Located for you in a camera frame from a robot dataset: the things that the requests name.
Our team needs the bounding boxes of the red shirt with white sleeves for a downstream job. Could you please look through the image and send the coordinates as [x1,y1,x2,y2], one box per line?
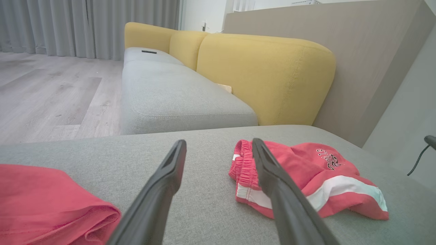
[0,164,122,245]

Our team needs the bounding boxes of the narrow yellow sofa backrest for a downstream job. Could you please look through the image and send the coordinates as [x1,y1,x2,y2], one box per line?
[169,31,209,71]

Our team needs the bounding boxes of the black cable with plug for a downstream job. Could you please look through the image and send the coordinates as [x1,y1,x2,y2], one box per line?
[407,135,436,177]

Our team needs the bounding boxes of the red shorts with white stripe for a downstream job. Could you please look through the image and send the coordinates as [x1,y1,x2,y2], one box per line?
[228,139,389,221]

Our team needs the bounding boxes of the short grey sofa seat cushion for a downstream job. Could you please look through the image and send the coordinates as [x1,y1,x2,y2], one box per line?
[123,47,184,67]

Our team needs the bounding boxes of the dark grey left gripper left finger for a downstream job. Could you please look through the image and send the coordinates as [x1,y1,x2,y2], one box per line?
[106,139,187,245]

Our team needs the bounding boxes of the large grey sofa chaise seat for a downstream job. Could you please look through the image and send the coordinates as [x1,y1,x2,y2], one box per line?
[0,125,436,245]

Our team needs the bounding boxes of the wide yellow sofa backrest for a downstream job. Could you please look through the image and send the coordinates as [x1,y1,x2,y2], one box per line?
[197,33,337,126]

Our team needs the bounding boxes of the grey curtain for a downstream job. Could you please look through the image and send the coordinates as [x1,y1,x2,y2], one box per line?
[0,0,181,61]

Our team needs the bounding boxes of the yellow sofa end backrest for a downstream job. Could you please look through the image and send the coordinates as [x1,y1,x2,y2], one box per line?
[124,22,177,53]

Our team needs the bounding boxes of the long grey sofa seat cushion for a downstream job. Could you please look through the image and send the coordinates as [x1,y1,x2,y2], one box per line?
[121,61,258,135]

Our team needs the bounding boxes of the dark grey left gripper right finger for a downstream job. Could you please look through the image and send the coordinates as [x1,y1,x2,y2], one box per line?
[252,138,341,245]

